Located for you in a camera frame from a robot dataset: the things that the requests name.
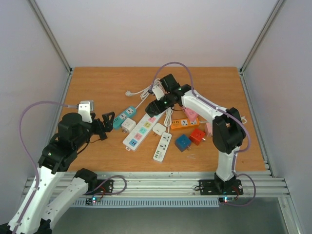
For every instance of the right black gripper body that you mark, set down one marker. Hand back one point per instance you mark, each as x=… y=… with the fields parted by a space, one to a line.
x=157 y=107

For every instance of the white power strip with USB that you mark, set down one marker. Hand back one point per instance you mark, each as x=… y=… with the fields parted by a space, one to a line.
x=162 y=147

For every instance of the long white multicolour power strip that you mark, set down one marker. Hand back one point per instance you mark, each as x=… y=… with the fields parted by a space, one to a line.
x=135 y=138

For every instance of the right small circuit board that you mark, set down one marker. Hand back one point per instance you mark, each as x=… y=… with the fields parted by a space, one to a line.
x=227 y=199

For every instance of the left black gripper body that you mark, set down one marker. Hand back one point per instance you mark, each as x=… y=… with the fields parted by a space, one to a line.
x=100 y=128

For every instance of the small circuit board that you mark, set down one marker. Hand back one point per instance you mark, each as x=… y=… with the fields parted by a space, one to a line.
x=227 y=199
x=93 y=200

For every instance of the grey slotted cable duct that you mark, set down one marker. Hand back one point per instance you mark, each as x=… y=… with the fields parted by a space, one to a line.
x=112 y=203

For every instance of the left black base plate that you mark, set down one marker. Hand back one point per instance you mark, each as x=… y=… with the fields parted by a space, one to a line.
x=101 y=187

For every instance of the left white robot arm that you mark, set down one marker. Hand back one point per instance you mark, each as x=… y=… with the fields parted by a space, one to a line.
x=38 y=214

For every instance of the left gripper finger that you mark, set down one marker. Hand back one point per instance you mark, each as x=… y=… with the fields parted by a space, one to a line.
x=107 y=128
x=108 y=119

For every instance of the pink cube adapter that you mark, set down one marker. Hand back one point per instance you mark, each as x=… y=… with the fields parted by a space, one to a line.
x=208 y=129

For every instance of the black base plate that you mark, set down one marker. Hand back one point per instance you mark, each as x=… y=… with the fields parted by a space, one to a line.
x=101 y=187
x=207 y=187

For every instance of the orange power strip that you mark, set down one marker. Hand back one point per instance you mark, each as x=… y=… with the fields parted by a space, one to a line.
x=183 y=123

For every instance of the blue cube adapter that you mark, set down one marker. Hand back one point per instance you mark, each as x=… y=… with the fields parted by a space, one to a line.
x=183 y=143

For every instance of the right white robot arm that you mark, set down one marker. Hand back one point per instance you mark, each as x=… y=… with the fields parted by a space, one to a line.
x=227 y=128

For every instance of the teal power strip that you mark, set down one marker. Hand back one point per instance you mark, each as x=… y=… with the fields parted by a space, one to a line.
x=128 y=113

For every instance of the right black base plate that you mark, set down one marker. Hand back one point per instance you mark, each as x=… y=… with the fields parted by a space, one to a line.
x=207 y=187

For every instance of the red cube adapter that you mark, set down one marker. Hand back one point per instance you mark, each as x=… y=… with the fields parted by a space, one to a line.
x=197 y=136

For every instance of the small white flat adapter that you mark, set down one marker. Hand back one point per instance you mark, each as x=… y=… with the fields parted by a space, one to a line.
x=159 y=129

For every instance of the white cube adapter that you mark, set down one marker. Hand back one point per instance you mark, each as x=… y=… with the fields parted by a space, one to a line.
x=128 y=125

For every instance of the left small circuit board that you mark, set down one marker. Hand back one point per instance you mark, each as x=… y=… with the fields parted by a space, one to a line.
x=93 y=200

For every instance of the small black charger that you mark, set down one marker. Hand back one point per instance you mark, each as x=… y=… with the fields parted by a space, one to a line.
x=102 y=136

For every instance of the pink triangular power strip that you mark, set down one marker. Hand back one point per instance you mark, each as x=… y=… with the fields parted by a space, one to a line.
x=190 y=114

